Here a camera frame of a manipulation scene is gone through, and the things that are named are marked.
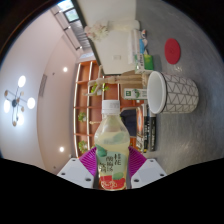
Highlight wooden shelf unit with books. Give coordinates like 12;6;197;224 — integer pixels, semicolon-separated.
72;59;148;159

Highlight clear bottle of yellow drink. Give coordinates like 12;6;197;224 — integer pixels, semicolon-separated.
94;99;131;191

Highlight window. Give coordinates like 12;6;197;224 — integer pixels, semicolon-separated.
56;0;81;24

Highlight flat round red coaster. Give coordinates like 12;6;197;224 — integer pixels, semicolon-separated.
164;37;182;65

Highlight grey curtain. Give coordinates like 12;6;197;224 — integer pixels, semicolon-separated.
61;19;93;51

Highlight white cup with triangle pattern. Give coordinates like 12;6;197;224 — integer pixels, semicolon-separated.
146;70;200;115

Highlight stack of dark books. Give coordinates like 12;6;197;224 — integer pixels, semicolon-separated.
134;103;158;153

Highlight chair with dark jacket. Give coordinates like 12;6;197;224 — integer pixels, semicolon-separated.
119;108;138;138

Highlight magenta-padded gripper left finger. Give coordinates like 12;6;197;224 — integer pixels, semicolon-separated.
56;146;99;189

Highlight stack of white tissue packs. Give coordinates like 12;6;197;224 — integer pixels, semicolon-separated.
131;29;148;56

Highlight green and white box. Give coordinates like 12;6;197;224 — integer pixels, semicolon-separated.
134;53;155;75

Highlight ceiling air vent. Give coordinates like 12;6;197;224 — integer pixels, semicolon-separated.
38;73;48;98

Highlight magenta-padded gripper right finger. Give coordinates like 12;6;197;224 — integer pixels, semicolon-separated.
127;146;168;189

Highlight branched ceiling lamp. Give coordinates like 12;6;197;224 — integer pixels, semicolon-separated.
3;75;37;128

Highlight green and white drink carton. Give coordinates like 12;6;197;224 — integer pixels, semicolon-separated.
123;87;149;100

